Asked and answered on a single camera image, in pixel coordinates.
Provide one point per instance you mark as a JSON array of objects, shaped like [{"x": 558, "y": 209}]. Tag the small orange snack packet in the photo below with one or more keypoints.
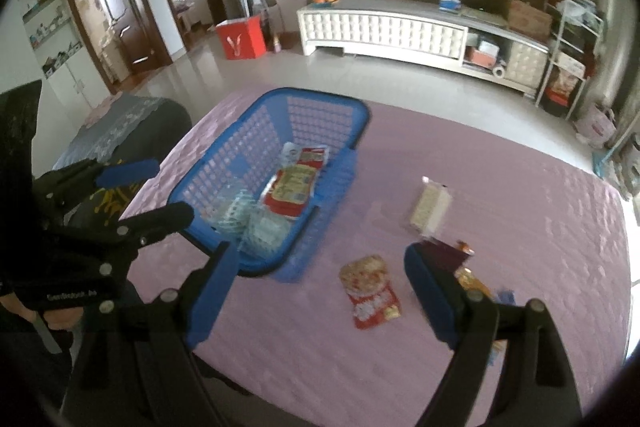
[{"x": 465, "y": 248}]

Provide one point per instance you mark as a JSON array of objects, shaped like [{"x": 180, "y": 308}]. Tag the blue tissue box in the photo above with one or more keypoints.
[{"x": 452, "y": 6}]

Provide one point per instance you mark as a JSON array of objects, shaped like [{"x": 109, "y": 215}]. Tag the cardboard box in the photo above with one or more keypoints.
[{"x": 528, "y": 21}]

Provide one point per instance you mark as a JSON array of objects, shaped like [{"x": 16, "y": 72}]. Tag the red small snack packet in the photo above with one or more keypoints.
[{"x": 367, "y": 284}]

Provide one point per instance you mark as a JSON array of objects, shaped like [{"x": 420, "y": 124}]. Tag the white cracker pack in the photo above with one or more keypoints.
[{"x": 431, "y": 207}]

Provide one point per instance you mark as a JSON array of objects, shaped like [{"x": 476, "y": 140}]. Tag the clear silver snack bag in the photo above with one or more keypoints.
[{"x": 265, "y": 233}]

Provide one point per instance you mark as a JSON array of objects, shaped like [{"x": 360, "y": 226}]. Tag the brown wooden door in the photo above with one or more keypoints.
[{"x": 129, "y": 33}]

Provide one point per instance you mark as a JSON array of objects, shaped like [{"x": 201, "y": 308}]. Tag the orange snack bag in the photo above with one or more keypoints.
[{"x": 470, "y": 282}]

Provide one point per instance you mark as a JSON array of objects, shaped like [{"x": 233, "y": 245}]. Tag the white TV cabinet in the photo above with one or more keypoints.
[{"x": 478, "y": 45}]

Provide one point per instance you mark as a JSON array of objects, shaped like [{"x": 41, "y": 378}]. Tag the person left hand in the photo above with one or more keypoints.
[{"x": 16, "y": 317}]

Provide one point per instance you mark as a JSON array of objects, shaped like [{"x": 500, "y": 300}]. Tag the white metal shelf rack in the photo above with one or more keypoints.
[{"x": 577, "y": 30}]

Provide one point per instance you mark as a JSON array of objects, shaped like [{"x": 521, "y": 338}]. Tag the dark sofa with lace cover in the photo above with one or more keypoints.
[{"x": 129, "y": 128}]

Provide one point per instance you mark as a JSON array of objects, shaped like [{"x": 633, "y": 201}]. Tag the blue plastic basket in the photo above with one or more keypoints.
[{"x": 247, "y": 155}]

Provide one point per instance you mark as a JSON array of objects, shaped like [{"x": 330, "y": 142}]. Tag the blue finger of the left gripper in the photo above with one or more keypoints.
[
  {"x": 127, "y": 173},
  {"x": 157, "y": 223}
]

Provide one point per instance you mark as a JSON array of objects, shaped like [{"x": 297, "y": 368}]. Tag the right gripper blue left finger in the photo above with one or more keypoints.
[{"x": 206, "y": 290}]

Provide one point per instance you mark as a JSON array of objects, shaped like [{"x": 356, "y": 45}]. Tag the maroon snack packet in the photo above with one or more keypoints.
[{"x": 442, "y": 256}]

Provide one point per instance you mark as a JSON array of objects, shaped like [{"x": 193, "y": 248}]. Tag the red paper bag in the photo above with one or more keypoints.
[{"x": 241, "y": 38}]

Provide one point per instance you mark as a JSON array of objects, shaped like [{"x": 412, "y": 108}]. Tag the pink shopping bag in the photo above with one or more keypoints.
[{"x": 596, "y": 125}]

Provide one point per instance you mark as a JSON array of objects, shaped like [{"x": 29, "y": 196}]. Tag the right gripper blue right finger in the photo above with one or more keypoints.
[{"x": 439, "y": 294}]

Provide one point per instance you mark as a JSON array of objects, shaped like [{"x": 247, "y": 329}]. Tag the light blue striped snack bag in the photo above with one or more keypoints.
[{"x": 228, "y": 213}]

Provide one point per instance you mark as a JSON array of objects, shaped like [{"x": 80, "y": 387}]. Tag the tall silver air conditioner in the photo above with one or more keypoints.
[{"x": 620, "y": 17}]

